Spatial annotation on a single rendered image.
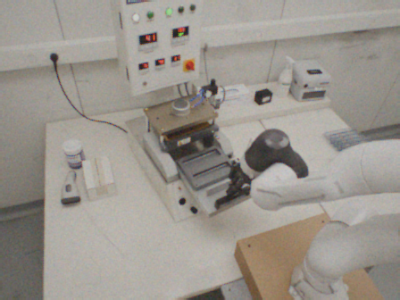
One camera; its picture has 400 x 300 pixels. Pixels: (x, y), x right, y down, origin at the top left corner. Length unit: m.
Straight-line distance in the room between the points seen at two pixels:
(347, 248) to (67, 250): 1.03
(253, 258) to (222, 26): 1.24
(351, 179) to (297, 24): 1.48
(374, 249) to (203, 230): 0.76
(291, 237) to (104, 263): 0.72
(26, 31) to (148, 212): 1.01
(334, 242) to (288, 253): 0.42
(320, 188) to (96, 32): 1.36
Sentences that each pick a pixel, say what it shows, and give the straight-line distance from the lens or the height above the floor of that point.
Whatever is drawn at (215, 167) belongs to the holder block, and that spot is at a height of 0.98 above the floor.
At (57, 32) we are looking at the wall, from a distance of 1.78.
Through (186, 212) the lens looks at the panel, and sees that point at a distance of 1.42.
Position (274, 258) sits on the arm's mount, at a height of 0.86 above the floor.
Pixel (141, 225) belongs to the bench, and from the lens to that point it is 1.43.
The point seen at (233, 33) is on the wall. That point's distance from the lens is 1.91.
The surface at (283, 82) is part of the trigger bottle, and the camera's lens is 2.06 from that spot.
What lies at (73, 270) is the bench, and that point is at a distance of 1.39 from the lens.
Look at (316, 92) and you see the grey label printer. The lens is 2.13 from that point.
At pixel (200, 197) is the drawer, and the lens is 1.23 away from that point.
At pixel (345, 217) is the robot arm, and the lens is 0.95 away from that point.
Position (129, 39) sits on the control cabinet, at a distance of 1.28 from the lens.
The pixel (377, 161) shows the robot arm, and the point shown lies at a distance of 0.71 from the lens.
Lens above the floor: 1.95
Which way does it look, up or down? 44 degrees down
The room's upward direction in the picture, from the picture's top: 3 degrees clockwise
